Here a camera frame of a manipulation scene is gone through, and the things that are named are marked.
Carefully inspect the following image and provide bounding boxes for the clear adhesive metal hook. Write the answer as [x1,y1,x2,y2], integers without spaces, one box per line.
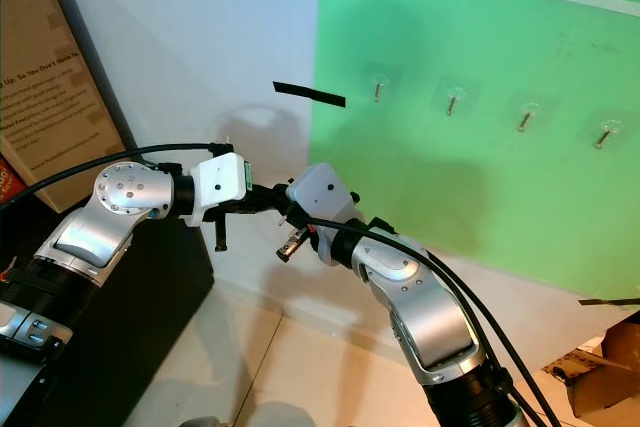
[516,101,542,135]
[444,86,469,119]
[591,118,622,152]
[369,73,392,106]

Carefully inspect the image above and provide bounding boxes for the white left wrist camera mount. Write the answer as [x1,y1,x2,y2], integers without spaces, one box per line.
[193,151,252,225]

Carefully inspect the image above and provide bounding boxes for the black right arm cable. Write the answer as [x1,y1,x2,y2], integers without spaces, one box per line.
[302,215,563,427]

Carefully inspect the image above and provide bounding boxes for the orange white shopping bag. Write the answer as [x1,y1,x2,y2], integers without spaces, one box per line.
[0,161,29,204]

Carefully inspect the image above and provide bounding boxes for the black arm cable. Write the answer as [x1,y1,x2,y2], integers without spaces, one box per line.
[302,215,563,427]
[0,141,237,212]

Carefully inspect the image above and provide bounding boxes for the black tape strip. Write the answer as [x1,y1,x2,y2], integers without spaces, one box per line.
[577,296,640,307]
[272,80,347,109]

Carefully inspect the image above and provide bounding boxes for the torn brown cardboard piece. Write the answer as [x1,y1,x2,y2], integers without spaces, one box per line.
[543,310,640,420]

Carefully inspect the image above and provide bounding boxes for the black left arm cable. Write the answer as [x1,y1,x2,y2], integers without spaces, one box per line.
[0,141,237,212]

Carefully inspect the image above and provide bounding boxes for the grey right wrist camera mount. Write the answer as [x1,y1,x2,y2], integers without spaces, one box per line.
[284,163,362,250]

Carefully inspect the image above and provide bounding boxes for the black glossy low table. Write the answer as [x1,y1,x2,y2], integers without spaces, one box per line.
[0,205,217,427]

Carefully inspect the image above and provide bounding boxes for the green paper sheet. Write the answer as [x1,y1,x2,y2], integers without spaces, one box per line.
[307,0,640,300]

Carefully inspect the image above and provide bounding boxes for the large brown cardboard box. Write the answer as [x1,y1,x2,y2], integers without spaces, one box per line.
[0,0,138,214]

